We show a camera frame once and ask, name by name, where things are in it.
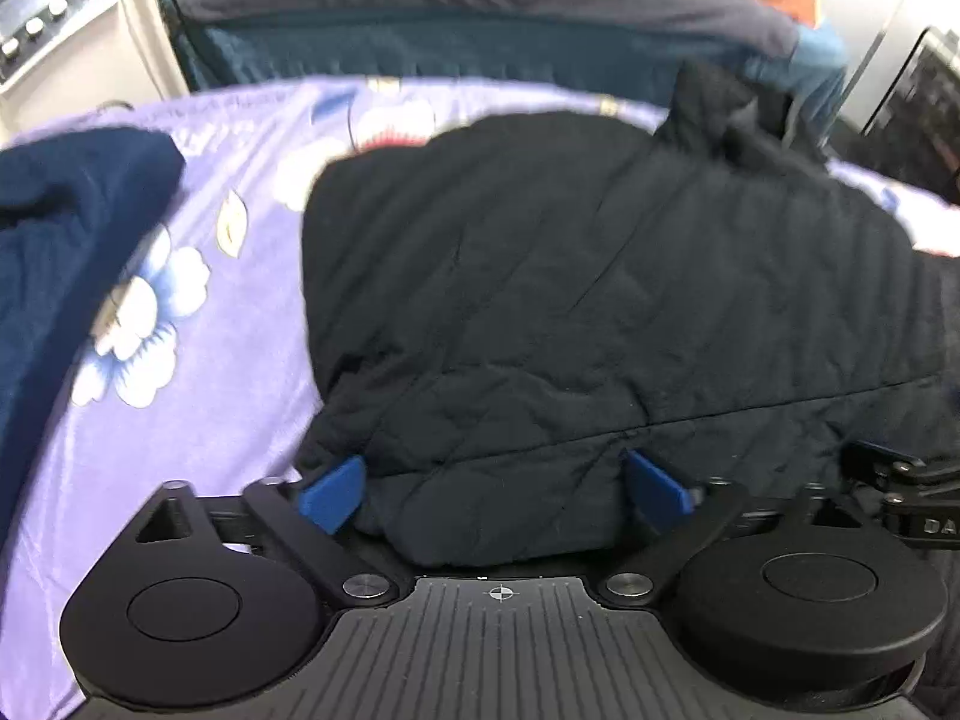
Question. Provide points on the black quilted jacket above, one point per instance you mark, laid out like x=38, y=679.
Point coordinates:
x=562, y=277

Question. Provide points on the dark grey blanket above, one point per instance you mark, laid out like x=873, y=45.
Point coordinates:
x=450, y=4

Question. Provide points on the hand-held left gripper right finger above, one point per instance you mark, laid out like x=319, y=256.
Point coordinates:
x=656, y=491

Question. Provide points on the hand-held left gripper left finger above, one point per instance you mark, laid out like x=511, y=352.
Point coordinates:
x=330, y=495

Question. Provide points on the purple floral bed sheet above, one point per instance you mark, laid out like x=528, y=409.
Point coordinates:
x=225, y=405

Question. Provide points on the teal bed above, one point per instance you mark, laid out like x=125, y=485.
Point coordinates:
x=450, y=60

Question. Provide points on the orange pillow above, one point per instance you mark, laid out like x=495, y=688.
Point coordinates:
x=804, y=6

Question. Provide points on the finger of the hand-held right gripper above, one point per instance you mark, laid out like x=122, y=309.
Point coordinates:
x=885, y=461

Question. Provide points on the white machine with knobs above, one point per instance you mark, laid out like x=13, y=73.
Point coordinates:
x=75, y=52

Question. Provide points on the navy blue cloth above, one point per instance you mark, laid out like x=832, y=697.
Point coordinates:
x=52, y=240

